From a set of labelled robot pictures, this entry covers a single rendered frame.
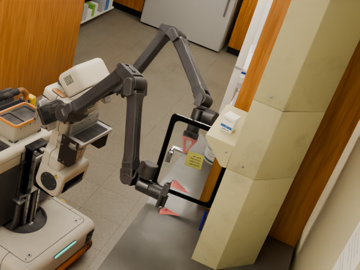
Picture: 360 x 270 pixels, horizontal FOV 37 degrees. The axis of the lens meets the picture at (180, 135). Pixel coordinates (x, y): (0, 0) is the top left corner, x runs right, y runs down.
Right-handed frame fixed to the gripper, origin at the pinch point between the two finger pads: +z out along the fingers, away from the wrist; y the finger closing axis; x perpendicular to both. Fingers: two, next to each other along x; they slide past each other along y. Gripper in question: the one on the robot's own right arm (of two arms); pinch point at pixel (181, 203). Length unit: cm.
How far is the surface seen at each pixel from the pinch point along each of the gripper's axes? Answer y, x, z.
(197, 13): 140, 472, -132
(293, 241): -2, 43, 50
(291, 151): 36.1, -7.2, 30.7
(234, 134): 33.8, -5.8, 8.8
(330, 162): 38, 24, 48
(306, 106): 53, -17, 29
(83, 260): -80, 108, -55
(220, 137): 30.8, -12.0, 4.8
